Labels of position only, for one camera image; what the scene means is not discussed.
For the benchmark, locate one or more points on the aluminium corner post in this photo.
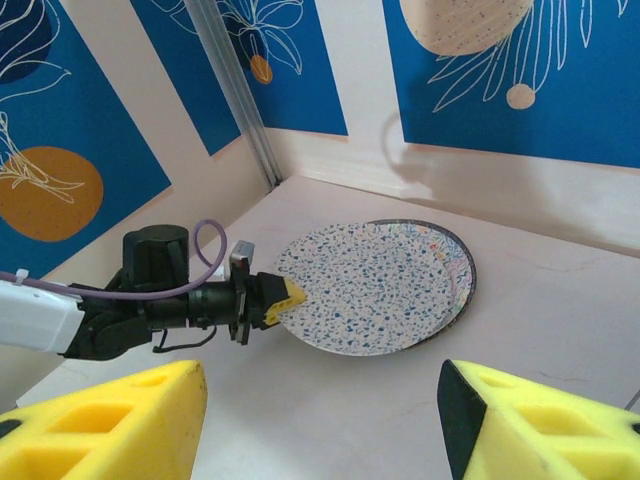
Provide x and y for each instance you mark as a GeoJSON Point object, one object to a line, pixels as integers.
{"type": "Point", "coordinates": [235, 90]}

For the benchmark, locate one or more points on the blue speckled white plate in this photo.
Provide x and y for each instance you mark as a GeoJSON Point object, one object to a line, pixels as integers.
{"type": "Point", "coordinates": [360, 290]}

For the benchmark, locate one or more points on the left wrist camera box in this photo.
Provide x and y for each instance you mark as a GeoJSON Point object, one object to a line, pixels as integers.
{"type": "Point", "coordinates": [242, 252]}

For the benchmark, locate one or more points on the multicolour speckled plate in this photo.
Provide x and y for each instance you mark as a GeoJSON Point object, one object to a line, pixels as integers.
{"type": "Point", "coordinates": [455, 270]}

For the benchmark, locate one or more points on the dark rimmed speckled plate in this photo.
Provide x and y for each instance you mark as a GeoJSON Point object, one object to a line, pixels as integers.
{"type": "Point", "coordinates": [474, 282]}

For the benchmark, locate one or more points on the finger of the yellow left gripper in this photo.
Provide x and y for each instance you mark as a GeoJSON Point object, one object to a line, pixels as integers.
{"type": "Point", "coordinates": [272, 317]}
{"type": "Point", "coordinates": [277, 292]}

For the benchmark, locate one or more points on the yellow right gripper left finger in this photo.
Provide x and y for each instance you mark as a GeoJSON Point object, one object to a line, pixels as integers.
{"type": "Point", "coordinates": [100, 430]}

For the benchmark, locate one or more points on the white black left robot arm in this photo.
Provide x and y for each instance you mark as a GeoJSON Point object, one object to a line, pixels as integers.
{"type": "Point", "coordinates": [35, 315]}

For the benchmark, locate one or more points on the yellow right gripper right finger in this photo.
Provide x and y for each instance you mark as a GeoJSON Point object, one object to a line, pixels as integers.
{"type": "Point", "coordinates": [550, 435]}

